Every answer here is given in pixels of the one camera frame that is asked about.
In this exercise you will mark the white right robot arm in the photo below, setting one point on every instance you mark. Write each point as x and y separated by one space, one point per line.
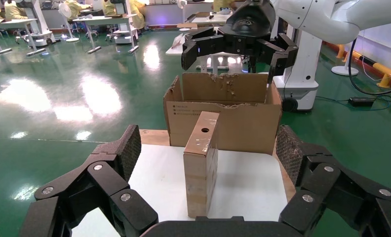
313 16

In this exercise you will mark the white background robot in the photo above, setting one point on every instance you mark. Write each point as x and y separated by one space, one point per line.
41 23

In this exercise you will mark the flat cardboard sheet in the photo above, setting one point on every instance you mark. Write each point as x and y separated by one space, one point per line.
187 25

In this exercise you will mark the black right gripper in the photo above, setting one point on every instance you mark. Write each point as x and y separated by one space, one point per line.
247 29

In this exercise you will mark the black power adapter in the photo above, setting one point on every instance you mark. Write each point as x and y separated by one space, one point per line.
360 101

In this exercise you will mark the small cardboard box with hole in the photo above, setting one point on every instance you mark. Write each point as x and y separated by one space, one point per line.
198 176

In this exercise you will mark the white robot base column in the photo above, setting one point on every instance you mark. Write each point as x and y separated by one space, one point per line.
305 65

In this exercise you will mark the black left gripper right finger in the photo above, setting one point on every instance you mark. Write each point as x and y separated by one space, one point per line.
333 193

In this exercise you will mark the big open cardboard box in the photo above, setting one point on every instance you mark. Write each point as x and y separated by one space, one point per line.
244 130

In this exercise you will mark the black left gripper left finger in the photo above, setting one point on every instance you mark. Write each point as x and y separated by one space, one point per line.
110 183

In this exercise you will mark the white table with metal legs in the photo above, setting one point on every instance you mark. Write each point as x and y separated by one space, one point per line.
12 23
100 20

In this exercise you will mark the white fan stand base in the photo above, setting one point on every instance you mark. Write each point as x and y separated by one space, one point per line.
344 70

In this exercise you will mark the white wheeled cart base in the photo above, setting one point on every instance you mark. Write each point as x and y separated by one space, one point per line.
123 37

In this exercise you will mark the white standing fan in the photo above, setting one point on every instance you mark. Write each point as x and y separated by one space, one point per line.
64 9
182 4

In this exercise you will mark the yellow floor guard rail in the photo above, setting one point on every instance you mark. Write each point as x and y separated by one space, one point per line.
387 70

